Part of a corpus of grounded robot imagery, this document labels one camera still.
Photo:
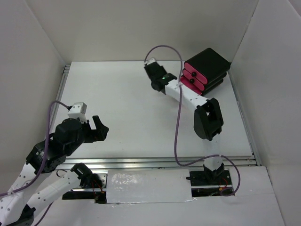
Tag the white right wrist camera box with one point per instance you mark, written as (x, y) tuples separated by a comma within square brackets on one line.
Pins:
[(150, 61)]

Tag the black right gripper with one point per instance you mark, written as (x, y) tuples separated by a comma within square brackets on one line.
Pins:
[(162, 68)]

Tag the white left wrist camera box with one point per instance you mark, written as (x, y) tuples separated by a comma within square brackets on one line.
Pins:
[(78, 111)]

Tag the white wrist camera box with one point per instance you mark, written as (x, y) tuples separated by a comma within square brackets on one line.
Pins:
[(78, 111), (150, 61)]

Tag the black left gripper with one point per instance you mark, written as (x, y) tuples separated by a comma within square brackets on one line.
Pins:
[(101, 129)]

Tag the white cover panel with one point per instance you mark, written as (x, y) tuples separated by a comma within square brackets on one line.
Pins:
[(148, 186)]

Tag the black drawer cabinet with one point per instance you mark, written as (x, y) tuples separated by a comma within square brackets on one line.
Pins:
[(212, 65)]

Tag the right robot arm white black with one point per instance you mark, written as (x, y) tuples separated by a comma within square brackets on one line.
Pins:
[(207, 121)]

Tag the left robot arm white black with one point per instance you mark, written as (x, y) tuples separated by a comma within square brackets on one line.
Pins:
[(23, 201)]

